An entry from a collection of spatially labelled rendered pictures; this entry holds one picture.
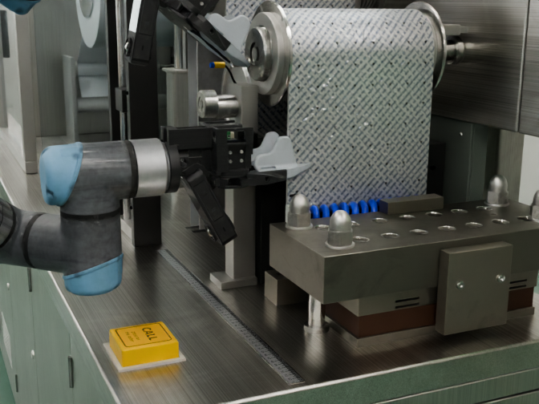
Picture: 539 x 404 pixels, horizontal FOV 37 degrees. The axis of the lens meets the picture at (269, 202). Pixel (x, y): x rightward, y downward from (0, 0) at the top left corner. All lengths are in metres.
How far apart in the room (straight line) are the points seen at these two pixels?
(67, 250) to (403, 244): 0.42
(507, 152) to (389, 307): 0.56
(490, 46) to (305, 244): 0.45
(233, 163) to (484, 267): 0.35
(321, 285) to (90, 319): 0.34
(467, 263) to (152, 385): 0.42
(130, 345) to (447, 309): 0.40
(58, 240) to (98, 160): 0.12
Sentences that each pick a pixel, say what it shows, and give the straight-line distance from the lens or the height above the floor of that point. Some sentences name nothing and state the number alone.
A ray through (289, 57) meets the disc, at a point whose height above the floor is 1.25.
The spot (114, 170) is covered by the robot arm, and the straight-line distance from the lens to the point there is 1.00.
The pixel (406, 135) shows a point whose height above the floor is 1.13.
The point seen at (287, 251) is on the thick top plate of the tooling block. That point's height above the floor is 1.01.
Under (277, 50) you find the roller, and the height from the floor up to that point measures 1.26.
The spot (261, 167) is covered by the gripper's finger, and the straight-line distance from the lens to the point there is 1.08.
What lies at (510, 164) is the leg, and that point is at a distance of 1.52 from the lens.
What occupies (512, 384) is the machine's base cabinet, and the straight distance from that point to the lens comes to 1.11.
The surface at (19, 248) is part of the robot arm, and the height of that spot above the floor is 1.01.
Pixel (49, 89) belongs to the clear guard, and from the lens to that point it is 2.06.
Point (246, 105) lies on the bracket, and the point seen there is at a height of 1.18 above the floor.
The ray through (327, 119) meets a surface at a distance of 1.14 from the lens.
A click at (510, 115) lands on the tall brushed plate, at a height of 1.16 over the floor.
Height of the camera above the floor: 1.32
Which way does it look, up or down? 14 degrees down
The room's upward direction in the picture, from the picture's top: straight up
